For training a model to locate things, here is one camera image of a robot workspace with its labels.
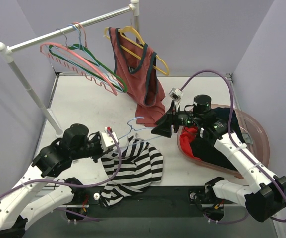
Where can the pink thick plastic hanger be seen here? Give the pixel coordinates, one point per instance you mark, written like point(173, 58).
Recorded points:
point(83, 59)

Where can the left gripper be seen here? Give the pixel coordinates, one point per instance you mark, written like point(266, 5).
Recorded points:
point(96, 147)

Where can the black garment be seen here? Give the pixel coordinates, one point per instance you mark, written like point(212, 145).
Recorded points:
point(202, 149)

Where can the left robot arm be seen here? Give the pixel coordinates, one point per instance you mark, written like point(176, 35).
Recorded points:
point(37, 192)

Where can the rust red tank top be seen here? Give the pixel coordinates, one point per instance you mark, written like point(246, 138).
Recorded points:
point(135, 66)

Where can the green plastic hanger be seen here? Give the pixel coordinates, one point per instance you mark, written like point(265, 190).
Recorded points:
point(100, 64)

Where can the red garment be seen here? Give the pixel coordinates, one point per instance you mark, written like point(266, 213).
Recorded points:
point(187, 136)

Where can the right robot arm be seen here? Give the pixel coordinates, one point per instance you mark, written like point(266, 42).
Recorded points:
point(265, 192)

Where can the pink translucent laundry basket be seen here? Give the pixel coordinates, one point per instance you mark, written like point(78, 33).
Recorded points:
point(254, 136)

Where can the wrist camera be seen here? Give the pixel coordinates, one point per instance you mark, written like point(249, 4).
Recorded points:
point(109, 139)
point(176, 94)

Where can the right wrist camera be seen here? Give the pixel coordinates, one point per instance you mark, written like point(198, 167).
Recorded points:
point(176, 94)

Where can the white metal clothes rack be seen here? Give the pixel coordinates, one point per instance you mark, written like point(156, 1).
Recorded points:
point(7, 51)

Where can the black white striped tank top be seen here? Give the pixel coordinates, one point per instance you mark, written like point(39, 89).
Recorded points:
point(141, 166)

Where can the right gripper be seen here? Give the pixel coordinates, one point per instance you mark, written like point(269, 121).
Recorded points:
point(172, 119)

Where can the light blue wire hanger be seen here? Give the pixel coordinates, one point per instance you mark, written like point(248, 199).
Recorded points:
point(82, 45)

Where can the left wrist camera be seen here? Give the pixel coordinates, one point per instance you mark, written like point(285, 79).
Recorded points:
point(109, 139)

